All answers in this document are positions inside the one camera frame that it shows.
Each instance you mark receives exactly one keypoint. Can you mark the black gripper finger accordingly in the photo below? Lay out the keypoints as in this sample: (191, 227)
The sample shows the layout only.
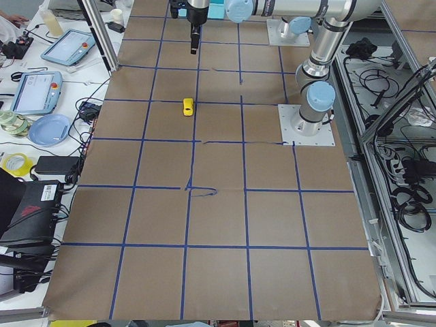
(195, 38)

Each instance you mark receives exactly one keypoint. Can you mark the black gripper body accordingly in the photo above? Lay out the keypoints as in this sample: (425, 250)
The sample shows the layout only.
(196, 13)

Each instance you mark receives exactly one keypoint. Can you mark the yellow toy beetle car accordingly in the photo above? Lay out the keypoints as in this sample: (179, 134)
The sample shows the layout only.
(188, 106)

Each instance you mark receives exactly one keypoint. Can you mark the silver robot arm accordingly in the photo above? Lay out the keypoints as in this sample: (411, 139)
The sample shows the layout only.
(337, 17)
(293, 27)

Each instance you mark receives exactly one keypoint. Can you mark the person hand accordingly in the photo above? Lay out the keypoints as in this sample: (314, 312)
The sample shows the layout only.
(15, 19)

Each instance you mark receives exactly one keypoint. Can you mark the light blue plastic bin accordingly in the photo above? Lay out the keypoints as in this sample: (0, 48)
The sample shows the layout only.
(216, 9)

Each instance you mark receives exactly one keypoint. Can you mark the white paper cup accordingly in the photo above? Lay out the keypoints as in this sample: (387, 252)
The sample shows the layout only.
(117, 16)

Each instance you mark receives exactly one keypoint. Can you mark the upper teach pendant tablet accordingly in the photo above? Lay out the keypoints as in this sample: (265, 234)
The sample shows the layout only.
(70, 48)

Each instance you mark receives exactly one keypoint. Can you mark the teach pendant tablet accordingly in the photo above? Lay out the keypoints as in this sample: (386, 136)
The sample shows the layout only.
(70, 48)
(37, 93)

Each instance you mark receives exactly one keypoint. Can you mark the plastic liquid bottle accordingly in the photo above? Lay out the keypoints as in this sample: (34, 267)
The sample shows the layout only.
(50, 20)

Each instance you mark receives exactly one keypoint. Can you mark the lower teach pendant tablet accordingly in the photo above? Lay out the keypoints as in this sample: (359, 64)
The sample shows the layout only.
(37, 93)

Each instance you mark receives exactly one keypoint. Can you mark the light blue plate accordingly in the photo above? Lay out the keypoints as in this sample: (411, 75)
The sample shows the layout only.
(49, 130)

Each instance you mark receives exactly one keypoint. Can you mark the black power adapter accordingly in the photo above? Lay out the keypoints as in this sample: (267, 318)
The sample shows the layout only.
(56, 165)

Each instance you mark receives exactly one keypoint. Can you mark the green tape rolls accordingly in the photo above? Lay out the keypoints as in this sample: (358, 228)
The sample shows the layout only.
(15, 124)

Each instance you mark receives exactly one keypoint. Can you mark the yellow tape roll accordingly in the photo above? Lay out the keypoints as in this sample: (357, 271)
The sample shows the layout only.
(17, 164)

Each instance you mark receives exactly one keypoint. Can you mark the black computer box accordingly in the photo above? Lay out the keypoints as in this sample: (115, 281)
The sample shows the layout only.
(28, 210)

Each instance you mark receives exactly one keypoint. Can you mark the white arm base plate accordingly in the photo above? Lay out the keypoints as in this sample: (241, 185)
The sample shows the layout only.
(298, 132)
(274, 38)

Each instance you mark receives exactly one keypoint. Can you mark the aluminium frame post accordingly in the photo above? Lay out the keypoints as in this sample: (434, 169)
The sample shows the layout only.
(98, 30)

